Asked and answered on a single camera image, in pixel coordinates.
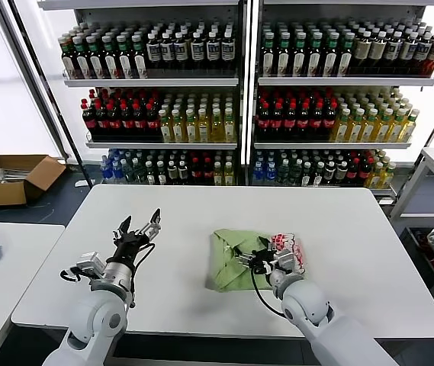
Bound light green shirt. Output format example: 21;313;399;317
204;227;309;294

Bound grey metal parts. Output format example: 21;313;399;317
0;166;31;185

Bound white metal side table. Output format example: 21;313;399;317
388;147;434;302

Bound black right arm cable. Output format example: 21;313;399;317
249;266;286;317

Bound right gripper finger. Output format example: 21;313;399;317
233;249;259;269
257;236;279;256

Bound red fabric item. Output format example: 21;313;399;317
415;230;434;266

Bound black storage crate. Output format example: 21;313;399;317
402;227;434;294

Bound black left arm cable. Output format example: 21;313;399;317
59;266;86;284

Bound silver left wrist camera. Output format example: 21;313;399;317
75;251;105;278

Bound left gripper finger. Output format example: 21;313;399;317
139;207;162;240
115;215;133;241

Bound cola bottle red cap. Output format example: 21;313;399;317
270;101;285;133
82;99;98;134
202;158;214;186
322;99;339;133
191;158;203;186
296;101;311;133
358;158;371;188
257;101;272;133
108;101;123;134
283;101;298;133
346;159;359;188
309;101;324;133
133;101;148;134
121;101;135;134
95;101;111;134
146;99;161;134

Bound brown cardboard box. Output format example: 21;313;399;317
0;153;68;208

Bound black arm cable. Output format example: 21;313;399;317
59;266;86;284
249;266;286;317

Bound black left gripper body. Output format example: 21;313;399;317
112;232;153;267

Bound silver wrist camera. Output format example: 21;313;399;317
75;251;105;278
275;249;298;274

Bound grey metal shelf unit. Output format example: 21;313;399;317
37;0;248;188
253;0;434;207

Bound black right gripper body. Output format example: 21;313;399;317
252;249;279;277

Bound dark bottle beige label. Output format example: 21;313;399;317
352;31;373;75
368;31;388;75

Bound dark tea bottle green neck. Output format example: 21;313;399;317
117;35;134;80
292;32;309;77
323;32;340;77
308;32;324;77
61;34;78;81
74;36;92;80
131;34;149;80
339;32;355;77
261;33;278;77
102;36;121;80
277;32;293;77
88;36;106;80

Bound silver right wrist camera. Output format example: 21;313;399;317
275;249;298;274

